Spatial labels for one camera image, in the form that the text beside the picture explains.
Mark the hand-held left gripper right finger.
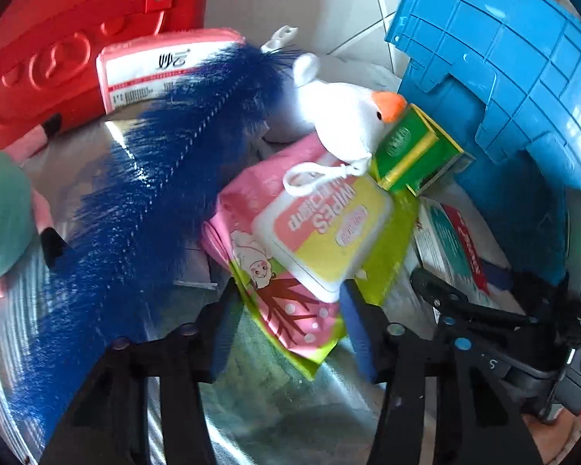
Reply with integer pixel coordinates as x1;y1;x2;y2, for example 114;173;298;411
339;281;543;465

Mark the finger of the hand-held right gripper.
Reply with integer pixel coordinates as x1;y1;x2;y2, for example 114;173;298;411
409;269;536;327
481;262;540;303

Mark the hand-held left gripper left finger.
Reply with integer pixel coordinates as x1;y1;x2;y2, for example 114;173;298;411
39;278;245;465

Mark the pink and green wipes pack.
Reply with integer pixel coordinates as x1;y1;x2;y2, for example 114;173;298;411
202;133;421;382

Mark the white packet red cross print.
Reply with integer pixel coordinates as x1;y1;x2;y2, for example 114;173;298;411
413;198;510;308

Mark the green cardboard box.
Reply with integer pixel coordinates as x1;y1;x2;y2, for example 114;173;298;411
372;103;475;198

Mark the blue bristle duster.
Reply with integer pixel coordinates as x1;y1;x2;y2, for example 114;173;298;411
10;25;303;446

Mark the blue plastic crate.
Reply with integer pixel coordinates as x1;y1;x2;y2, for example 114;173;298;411
385;0;581;288

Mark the white goose plush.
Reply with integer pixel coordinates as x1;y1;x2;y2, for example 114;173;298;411
271;53;408;199

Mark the pink pig plush teal dress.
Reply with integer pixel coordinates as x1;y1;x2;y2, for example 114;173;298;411
0;114;72;302

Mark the pink tissue pack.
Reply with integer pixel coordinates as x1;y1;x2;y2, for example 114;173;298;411
97;29;248;117

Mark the red plastic crate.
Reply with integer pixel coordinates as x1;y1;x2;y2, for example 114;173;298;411
0;0;213;152

